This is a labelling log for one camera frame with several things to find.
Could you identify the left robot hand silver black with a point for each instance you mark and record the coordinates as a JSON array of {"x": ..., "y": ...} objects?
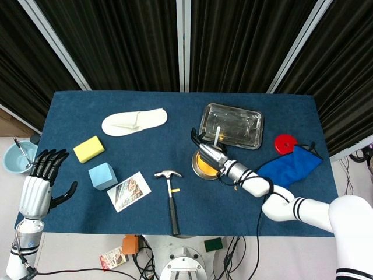
[{"x": 35, "y": 195}]

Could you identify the light blue basin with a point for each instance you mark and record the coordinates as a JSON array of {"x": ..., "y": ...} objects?
[{"x": 14, "y": 161}]

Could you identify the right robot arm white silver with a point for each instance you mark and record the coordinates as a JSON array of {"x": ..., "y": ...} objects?
[{"x": 306, "y": 210}]

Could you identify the red round disc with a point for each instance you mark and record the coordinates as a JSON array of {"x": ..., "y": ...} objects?
[{"x": 284, "y": 144}]

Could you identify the printed snack packet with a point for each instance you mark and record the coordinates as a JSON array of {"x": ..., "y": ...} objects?
[{"x": 112, "y": 259}]

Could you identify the postcard with building photo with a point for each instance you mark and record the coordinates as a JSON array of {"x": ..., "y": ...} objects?
[{"x": 128, "y": 192}]

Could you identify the off-white ceramic bowl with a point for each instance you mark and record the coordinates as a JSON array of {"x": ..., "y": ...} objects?
[{"x": 194, "y": 166}]

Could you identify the yellow tag on hammer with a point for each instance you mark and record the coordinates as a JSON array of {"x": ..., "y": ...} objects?
[{"x": 176, "y": 190}]

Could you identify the white partition frame post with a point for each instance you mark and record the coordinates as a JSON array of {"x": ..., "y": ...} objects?
[
  {"x": 297, "y": 46},
  {"x": 55, "y": 43},
  {"x": 183, "y": 43}
]

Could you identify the dark blue table cover cloth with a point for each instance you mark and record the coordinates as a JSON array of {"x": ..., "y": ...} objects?
[{"x": 204, "y": 210}]

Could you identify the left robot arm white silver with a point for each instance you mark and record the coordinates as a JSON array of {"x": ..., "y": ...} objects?
[{"x": 26, "y": 236}]

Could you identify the orange box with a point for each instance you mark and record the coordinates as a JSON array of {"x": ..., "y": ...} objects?
[{"x": 129, "y": 245}]

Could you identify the light blue foam cube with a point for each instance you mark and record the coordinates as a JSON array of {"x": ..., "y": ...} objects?
[{"x": 102, "y": 175}]

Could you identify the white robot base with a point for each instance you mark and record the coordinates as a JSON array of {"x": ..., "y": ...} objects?
[{"x": 180, "y": 262}]

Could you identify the black pleated curtain panel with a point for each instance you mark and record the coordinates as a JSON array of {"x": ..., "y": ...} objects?
[
  {"x": 242, "y": 43},
  {"x": 116, "y": 43},
  {"x": 344, "y": 73},
  {"x": 26, "y": 73}
]

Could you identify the blue cloth with black trim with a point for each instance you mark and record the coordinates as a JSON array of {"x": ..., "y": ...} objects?
[{"x": 291, "y": 169}]

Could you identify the dark green box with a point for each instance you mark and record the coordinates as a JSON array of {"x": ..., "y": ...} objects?
[{"x": 213, "y": 245}]

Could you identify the white plastic spoon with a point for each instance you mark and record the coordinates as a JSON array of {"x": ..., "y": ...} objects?
[{"x": 217, "y": 135}]

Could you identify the metal tray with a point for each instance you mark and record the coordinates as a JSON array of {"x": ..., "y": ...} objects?
[{"x": 239, "y": 125}]

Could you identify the yellow sponge green scouring pad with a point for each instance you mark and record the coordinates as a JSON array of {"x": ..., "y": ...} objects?
[{"x": 88, "y": 148}]

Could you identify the metal saucer plate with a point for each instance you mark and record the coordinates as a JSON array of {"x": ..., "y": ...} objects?
[{"x": 205, "y": 178}]

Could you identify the white disposable slipper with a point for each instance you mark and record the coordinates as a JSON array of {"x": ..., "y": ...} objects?
[{"x": 128, "y": 122}]

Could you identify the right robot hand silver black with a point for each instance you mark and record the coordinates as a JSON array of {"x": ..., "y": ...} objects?
[{"x": 212, "y": 156}]

